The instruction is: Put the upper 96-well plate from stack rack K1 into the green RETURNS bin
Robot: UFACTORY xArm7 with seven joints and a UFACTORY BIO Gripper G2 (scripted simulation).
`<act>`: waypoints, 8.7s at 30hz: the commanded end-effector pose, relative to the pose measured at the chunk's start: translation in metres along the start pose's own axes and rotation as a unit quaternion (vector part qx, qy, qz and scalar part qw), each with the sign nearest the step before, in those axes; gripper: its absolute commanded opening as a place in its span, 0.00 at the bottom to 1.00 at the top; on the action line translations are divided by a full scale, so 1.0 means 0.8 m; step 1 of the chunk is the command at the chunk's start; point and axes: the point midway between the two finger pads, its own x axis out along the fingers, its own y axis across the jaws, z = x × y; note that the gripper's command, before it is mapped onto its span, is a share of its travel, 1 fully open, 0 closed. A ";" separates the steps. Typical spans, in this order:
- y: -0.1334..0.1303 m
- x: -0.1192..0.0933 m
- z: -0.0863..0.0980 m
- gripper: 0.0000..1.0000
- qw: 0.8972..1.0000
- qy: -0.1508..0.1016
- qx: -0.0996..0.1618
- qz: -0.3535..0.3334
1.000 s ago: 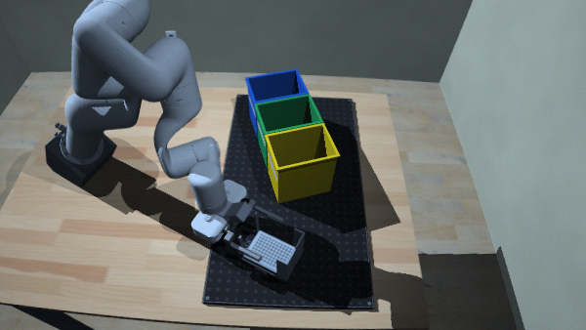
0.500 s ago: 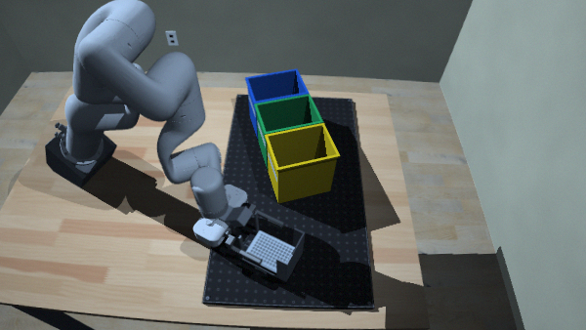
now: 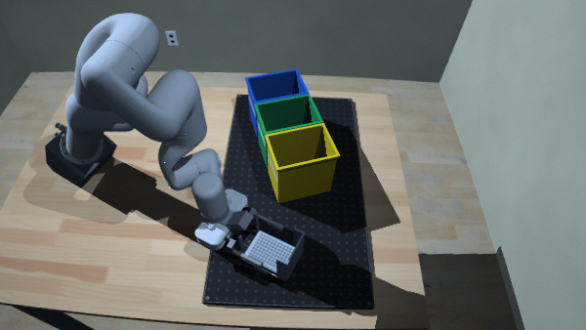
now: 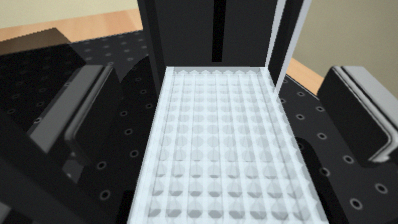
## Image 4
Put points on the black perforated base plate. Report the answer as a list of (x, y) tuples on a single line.
[(31, 81)]

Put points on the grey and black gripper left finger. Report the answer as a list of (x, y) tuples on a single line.
[(76, 125)]

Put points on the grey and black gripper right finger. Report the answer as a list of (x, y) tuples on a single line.
[(364, 112)]

